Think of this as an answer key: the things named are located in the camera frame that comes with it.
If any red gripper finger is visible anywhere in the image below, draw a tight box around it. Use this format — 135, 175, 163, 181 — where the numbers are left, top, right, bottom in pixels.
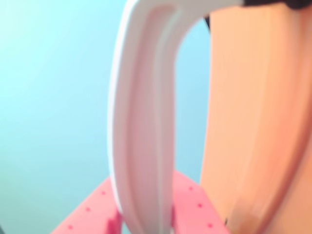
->
170, 170, 230, 234
50, 176, 125, 234

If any black handle hinge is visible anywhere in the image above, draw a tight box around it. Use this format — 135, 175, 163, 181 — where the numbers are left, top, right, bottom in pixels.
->
240, 0, 312, 11

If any orange first aid box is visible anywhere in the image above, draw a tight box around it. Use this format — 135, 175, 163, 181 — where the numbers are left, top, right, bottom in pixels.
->
199, 4, 312, 234

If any white box handle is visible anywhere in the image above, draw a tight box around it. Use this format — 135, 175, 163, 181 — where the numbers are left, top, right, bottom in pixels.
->
107, 0, 244, 234

